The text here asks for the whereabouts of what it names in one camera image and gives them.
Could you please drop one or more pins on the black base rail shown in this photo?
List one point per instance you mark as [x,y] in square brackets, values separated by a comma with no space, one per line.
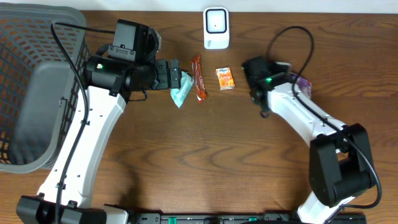
[156,218]

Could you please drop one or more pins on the red brown snack wrapper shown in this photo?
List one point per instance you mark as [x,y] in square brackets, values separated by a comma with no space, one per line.
[199,83]

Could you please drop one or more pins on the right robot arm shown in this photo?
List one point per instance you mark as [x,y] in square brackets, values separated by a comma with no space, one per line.
[341,165]

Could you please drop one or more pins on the orange pocket tissue pack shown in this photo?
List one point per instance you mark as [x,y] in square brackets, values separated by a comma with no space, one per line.
[225,78]

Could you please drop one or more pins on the green wet wipes pack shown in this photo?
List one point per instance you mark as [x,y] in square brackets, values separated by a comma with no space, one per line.
[179,95]

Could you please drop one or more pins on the red purple tissue pack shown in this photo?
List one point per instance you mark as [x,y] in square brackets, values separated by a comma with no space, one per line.
[301,85]

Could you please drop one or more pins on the white barcode scanner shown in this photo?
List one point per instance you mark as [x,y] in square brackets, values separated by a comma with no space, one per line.
[216,32]

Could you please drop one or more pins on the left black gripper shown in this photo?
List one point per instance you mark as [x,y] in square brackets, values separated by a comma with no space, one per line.
[175,73]

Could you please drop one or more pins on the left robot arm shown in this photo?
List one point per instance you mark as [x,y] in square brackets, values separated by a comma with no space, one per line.
[67,193]

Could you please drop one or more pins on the grey plastic mesh basket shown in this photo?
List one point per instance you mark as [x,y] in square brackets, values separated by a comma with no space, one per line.
[38,89]

